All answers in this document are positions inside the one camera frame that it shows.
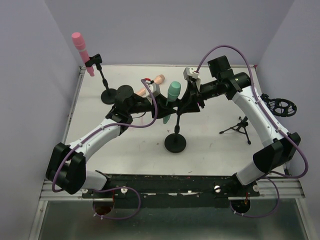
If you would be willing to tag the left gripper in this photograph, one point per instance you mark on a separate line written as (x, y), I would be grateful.
(155, 108)

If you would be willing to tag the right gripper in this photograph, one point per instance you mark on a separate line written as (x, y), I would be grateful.
(194, 95)

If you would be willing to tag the teal toy microphone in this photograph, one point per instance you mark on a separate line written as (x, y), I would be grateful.
(173, 92)

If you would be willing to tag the black round-base mic stand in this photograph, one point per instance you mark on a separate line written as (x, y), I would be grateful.
(108, 95)

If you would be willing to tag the pink toy microphone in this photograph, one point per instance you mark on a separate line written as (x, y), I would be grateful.
(80, 45)

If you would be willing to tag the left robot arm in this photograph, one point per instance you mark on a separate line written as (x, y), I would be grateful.
(67, 166)

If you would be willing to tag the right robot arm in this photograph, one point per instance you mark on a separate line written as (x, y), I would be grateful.
(279, 145)

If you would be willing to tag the black tripod mic stand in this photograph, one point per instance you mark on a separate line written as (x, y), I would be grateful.
(240, 127)

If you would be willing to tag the peach toy microphone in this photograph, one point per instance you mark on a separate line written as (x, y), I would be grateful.
(157, 80)

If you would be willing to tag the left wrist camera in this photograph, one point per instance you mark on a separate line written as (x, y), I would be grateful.
(152, 90)

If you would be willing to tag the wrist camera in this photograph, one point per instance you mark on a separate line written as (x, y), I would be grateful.
(190, 74)
(152, 90)

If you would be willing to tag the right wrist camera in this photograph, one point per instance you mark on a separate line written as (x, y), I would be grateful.
(190, 74)

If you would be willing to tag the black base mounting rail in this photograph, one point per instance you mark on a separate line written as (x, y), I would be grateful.
(132, 191)

